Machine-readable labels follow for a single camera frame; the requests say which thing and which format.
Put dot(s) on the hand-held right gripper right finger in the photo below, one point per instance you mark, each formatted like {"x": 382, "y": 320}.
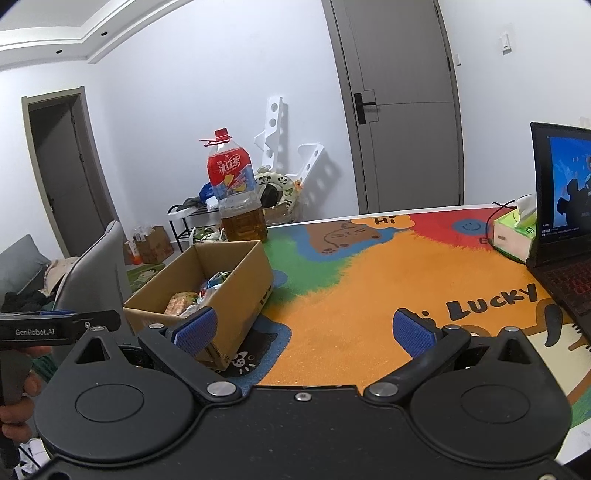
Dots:
{"x": 414, "y": 332}

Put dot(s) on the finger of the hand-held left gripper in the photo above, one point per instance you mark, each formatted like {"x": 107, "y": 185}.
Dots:
{"x": 97, "y": 319}

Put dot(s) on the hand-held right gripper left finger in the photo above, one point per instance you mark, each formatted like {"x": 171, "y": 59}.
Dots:
{"x": 196, "y": 332}

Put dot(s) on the orange cracker packet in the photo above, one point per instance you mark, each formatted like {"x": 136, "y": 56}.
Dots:
{"x": 181, "y": 302}

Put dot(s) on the blue candy packet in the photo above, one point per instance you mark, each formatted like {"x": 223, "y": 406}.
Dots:
{"x": 211, "y": 288}

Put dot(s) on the brown cardboard box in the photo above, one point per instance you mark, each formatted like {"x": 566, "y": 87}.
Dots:
{"x": 240, "y": 277}

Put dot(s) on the person's left hand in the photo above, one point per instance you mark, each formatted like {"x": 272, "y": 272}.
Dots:
{"x": 18, "y": 420}

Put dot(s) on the black cloth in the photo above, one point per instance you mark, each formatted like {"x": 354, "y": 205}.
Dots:
{"x": 23, "y": 302}

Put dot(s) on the grey chair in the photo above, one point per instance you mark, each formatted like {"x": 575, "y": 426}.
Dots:
{"x": 92, "y": 277}

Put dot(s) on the beige cloth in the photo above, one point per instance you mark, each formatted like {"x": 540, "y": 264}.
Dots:
{"x": 60, "y": 274}

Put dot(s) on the green rug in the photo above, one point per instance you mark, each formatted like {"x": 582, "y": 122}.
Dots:
{"x": 143, "y": 277}

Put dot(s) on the small plain cardboard box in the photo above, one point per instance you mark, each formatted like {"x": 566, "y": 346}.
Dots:
{"x": 154, "y": 244}

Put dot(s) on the white plastic bag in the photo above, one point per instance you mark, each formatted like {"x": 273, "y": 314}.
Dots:
{"x": 205, "y": 235}

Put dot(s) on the black shoe rack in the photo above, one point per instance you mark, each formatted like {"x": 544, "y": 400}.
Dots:
{"x": 178, "y": 217}

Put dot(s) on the green tissue box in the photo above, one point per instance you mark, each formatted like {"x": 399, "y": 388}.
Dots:
{"x": 510, "y": 235}

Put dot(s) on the dark brown door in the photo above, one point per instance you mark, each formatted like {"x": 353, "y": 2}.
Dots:
{"x": 64, "y": 184}

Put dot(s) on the blue and white bag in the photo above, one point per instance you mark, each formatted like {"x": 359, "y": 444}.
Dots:
{"x": 207, "y": 191}

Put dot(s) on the large bottle with red cap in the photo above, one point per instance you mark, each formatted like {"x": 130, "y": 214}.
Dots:
{"x": 231, "y": 184}

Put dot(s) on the white perforated rack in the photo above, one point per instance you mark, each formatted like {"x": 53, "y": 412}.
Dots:
{"x": 311, "y": 161}
{"x": 272, "y": 124}

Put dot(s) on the black laptop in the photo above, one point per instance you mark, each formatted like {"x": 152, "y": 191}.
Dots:
{"x": 563, "y": 194}

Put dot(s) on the grey door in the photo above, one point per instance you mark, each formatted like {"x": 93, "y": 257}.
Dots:
{"x": 401, "y": 115}

